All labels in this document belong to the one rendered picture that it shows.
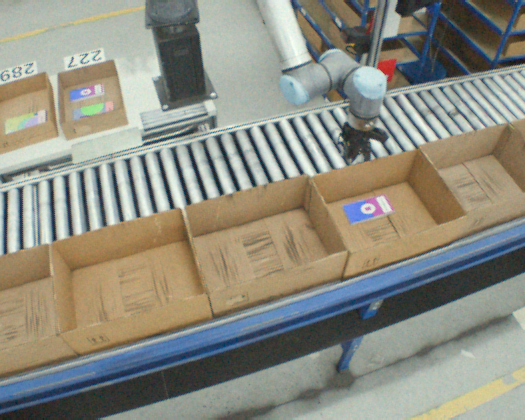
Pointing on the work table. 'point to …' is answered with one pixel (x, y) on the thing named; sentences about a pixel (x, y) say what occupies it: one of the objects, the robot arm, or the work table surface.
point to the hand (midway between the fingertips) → (357, 165)
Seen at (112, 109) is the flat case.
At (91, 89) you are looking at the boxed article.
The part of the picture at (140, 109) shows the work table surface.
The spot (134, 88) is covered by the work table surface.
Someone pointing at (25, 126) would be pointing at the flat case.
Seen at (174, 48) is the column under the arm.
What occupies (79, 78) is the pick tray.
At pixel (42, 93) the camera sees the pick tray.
